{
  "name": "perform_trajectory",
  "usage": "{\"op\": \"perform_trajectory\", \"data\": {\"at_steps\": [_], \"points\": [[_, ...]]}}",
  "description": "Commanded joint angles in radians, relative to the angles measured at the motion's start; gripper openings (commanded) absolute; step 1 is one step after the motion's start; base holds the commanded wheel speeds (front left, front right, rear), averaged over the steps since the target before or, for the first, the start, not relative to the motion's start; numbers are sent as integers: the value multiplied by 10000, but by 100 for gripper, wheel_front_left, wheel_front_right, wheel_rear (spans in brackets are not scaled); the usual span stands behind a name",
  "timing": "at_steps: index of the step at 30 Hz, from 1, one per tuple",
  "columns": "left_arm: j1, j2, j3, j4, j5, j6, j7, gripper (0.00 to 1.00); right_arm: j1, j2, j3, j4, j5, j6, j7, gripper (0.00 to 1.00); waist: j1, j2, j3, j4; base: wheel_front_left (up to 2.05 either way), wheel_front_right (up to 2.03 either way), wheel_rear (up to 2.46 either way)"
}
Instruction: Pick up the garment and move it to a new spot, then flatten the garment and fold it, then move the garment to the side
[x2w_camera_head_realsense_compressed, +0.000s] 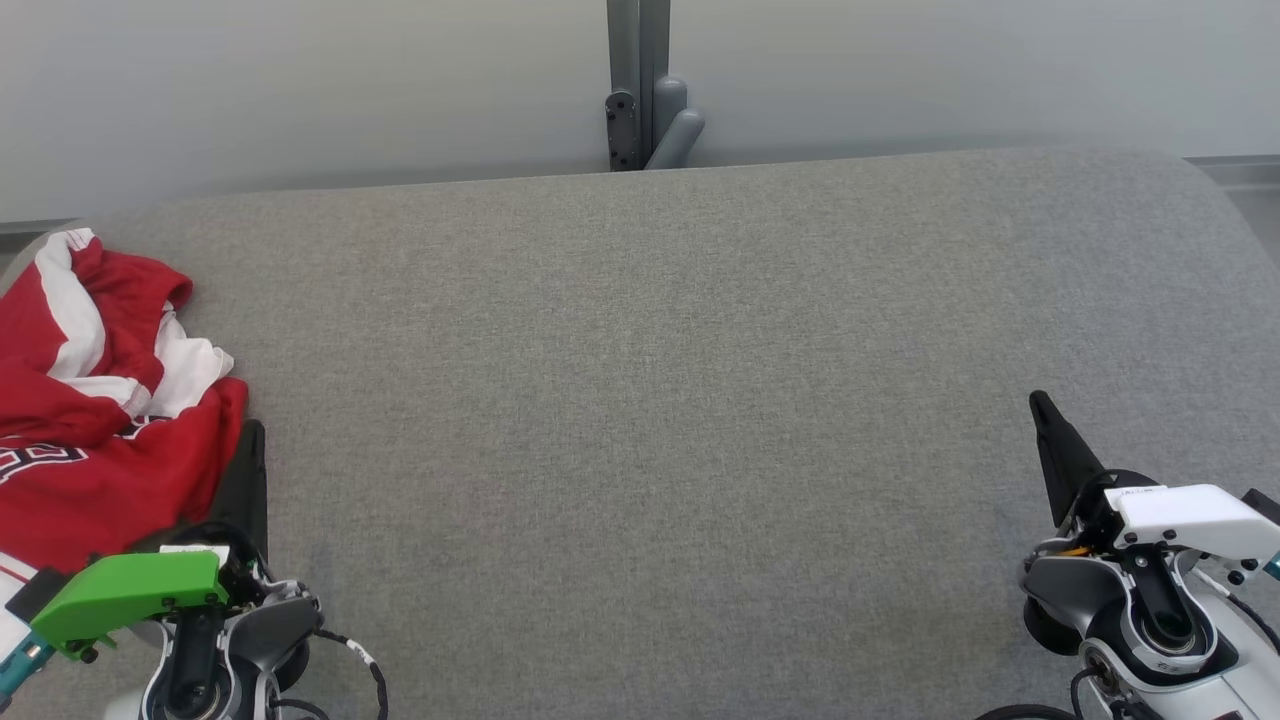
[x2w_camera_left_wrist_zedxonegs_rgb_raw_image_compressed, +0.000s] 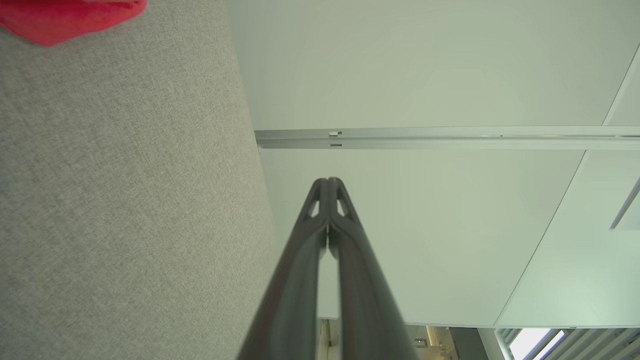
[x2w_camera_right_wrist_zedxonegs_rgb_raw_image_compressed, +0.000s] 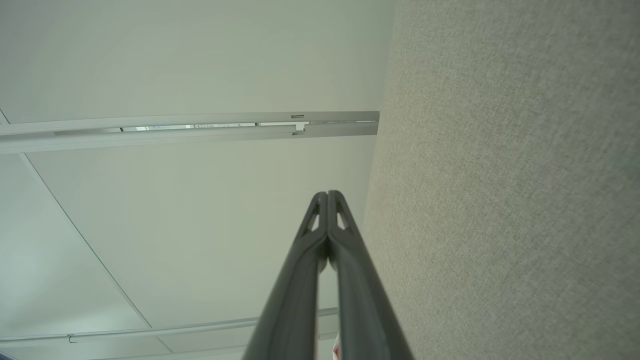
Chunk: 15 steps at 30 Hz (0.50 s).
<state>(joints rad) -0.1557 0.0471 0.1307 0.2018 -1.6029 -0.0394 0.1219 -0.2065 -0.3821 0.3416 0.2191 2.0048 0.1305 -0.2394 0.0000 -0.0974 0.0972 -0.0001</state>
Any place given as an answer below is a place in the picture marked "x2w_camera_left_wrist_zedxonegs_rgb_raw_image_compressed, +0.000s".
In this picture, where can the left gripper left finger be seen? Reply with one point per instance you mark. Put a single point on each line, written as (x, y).
(292, 280)

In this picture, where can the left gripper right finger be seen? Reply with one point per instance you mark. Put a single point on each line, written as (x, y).
(362, 290)

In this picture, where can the red Bulls basketball jersey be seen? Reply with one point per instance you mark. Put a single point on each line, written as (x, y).
(60, 20)

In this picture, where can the grey fabric panel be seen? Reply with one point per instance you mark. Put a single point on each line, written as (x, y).
(125, 200)

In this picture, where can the window with slat blinds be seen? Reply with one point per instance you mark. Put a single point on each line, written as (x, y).
(545, 344)

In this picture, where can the aluminium wall rail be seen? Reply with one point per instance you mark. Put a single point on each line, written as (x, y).
(450, 137)

